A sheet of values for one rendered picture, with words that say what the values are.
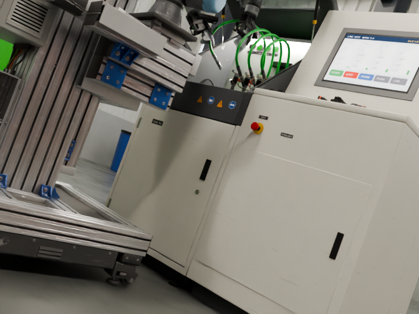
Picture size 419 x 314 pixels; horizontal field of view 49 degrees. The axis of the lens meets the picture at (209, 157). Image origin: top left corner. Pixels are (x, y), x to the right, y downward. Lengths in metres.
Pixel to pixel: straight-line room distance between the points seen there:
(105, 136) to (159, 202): 7.19
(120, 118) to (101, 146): 0.68
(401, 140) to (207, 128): 0.90
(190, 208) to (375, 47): 1.13
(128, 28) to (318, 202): 0.95
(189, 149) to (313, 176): 0.68
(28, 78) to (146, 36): 0.47
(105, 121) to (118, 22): 7.80
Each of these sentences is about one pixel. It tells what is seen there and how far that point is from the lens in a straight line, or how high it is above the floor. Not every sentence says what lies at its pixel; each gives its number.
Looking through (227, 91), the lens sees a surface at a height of 0.93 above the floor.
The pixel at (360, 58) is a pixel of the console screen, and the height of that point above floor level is 1.28.
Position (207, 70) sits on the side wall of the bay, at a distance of 2.86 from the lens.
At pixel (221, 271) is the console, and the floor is 0.17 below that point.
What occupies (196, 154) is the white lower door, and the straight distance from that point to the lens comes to 2.23.
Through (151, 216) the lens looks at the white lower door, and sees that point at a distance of 2.34.
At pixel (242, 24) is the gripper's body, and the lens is 2.56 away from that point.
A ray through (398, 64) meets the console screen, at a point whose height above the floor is 1.27.
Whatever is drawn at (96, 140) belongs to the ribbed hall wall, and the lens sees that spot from 9.39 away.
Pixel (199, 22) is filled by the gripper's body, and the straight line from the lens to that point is 2.59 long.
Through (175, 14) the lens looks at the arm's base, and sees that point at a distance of 1.93.
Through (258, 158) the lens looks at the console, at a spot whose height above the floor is 0.67.
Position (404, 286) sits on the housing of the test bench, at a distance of 2.40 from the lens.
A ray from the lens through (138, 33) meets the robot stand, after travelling 1.70.
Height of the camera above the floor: 0.53
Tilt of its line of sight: 2 degrees up
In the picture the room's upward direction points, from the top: 20 degrees clockwise
